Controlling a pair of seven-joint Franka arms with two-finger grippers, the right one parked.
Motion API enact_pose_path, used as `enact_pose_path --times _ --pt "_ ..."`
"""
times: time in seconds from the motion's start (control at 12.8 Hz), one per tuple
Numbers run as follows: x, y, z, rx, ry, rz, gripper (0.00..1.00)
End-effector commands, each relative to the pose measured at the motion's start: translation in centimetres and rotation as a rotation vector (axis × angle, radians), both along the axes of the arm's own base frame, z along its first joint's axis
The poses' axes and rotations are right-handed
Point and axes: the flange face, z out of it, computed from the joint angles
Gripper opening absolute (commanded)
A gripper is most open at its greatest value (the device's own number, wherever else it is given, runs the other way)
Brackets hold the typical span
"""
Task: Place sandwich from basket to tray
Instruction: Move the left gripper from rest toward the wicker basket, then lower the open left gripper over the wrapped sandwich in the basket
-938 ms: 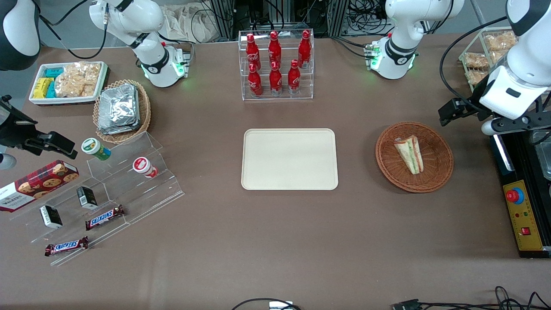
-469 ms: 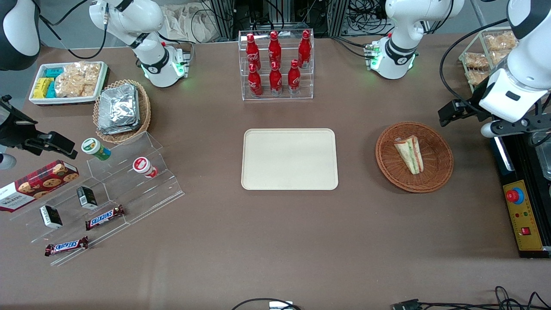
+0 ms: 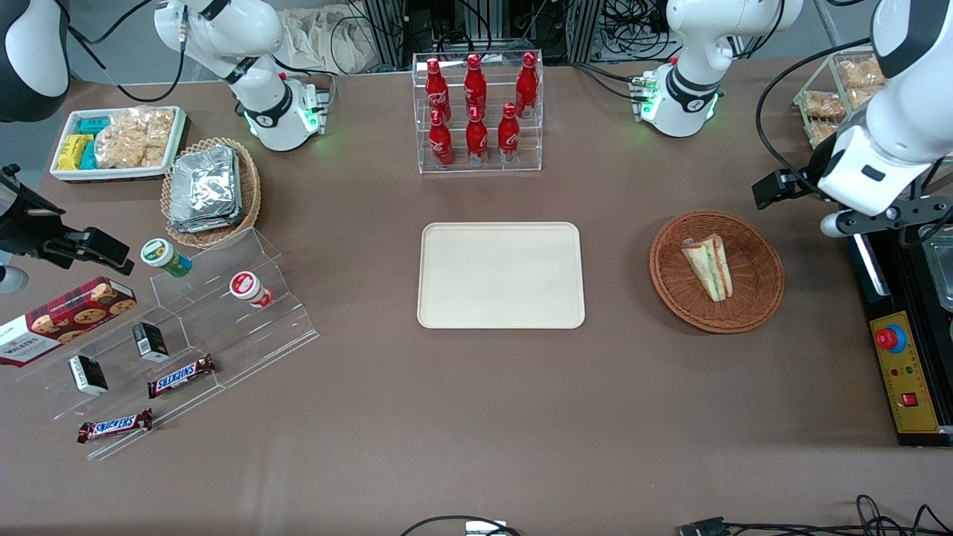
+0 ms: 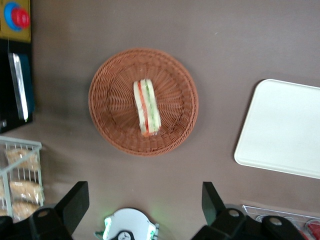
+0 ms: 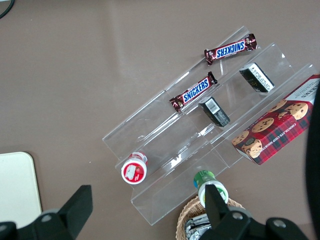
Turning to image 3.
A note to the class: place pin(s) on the red emergency stop button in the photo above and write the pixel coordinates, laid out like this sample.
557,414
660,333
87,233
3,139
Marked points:
887,339

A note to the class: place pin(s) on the oval tan wicker basket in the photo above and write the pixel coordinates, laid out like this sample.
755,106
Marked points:
249,193

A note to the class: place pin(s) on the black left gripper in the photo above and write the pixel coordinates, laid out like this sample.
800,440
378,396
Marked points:
813,173

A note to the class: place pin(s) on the clear plastic container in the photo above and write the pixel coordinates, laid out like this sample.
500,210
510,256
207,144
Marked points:
939,272

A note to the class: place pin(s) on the black and yellow control box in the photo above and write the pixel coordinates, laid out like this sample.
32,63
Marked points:
904,402

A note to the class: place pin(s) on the yellow snack packet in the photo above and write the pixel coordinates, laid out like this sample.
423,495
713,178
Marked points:
73,152

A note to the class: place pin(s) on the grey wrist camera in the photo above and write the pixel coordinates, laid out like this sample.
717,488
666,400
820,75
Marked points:
10,278
837,223

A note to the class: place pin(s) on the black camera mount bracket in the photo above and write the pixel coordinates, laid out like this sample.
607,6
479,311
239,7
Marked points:
897,216

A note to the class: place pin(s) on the bagged bread snack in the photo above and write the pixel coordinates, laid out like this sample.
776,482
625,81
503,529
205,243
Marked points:
820,132
823,104
862,73

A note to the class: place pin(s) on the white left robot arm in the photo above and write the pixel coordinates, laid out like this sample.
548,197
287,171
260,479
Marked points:
901,112

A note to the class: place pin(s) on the Snickers chocolate bar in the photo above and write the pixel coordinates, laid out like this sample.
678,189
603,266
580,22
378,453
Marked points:
114,426
181,377

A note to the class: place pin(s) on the silver foil packet stack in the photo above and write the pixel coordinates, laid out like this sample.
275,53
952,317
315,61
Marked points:
205,190

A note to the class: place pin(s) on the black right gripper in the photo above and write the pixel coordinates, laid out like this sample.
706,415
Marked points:
28,231

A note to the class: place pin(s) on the beige cloth bags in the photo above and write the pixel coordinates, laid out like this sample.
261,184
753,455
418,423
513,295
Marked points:
327,41

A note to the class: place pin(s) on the teal snack packet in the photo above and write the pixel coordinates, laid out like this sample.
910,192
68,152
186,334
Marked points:
89,156
93,126

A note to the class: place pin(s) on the red tartan cookie box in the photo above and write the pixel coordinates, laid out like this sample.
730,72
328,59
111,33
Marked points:
67,320

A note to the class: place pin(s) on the clear bag of crackers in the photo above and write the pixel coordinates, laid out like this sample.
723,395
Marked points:
134,138

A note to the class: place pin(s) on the red cola bottle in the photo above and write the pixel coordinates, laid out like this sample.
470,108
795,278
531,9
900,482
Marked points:
527,83
436,89
441,143
508,135
475,85
476,140

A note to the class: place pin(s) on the white plug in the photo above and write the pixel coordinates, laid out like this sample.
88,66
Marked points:
484,528

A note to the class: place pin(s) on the round brown wicker basket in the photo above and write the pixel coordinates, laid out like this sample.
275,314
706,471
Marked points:
756,298

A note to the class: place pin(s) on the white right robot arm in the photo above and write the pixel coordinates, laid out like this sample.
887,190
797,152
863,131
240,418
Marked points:
246,30

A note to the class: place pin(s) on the triangle sandwich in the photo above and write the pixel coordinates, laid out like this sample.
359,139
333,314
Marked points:
711,268

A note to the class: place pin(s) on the small black box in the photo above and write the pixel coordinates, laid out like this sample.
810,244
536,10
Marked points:
151,342
88,375

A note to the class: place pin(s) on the beige plastic tray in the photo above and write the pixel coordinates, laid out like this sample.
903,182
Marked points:
500,275

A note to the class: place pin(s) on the white rectangular snack tray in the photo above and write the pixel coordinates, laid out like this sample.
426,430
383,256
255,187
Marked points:
112,173

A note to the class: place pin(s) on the clear acrylic bottle rack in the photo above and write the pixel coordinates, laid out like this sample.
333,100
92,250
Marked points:
491,165

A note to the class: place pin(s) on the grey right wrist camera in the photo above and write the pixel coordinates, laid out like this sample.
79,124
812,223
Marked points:
10,278

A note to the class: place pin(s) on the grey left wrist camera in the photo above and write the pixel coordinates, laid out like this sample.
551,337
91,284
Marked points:
837,223

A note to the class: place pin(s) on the clear acrylic stepped shelf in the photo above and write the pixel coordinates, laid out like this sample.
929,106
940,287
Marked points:
253,335
119,394

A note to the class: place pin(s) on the red lidded cup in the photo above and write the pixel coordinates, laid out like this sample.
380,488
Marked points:
247,286

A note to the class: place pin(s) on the green lidded cup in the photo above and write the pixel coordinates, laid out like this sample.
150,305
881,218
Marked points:
164,255

